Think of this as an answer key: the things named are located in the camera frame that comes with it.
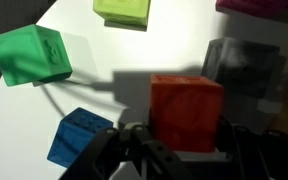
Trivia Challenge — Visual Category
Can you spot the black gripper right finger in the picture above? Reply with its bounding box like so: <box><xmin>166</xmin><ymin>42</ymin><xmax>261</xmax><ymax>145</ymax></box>
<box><xmin>216</xmin><ymin>117</ymin><xmax>288</xmax><ymax>180</ymax></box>

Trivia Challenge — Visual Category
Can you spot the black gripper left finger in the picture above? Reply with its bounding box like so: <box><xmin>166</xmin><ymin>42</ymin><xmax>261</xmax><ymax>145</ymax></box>
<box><xmin>60</xmin><ymin>123</ymin><xmax>184</xmax><ymax>180</ymax></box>

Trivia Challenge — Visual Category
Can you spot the orange block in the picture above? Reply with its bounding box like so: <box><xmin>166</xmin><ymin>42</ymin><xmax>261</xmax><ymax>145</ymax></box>
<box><xmin>150</xmin><ymin>75</ymin><xmax>224</xmax><ymax>153</ymax></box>

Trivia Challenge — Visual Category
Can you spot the blue block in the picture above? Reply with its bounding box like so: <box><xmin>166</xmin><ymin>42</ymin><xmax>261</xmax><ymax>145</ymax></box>
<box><xmin>47</xmin><ymin>108</ymin><xmax>113</xmax><ymax>168</ymax></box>

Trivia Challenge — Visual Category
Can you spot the grey block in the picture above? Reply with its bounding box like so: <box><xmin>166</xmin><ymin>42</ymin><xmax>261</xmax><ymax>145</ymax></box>
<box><xmin>201</xmin><ymin>37</ymin><xmax>280</xmax><ymax>98</ymax></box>

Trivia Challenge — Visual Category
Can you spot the lime green block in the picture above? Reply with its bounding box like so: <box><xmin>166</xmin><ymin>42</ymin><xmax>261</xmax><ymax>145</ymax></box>
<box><xmin>93</xmin><ymin>0</ymin><xmax>151</xmax><ymax>26</ymax></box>

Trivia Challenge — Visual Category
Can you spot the magenta block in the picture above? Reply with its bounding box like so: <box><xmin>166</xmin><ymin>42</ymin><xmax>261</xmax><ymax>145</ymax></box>
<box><xmin>215</xmin><ymin>0</ymin><xmax>288</xmax><ymax>18</ymax></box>

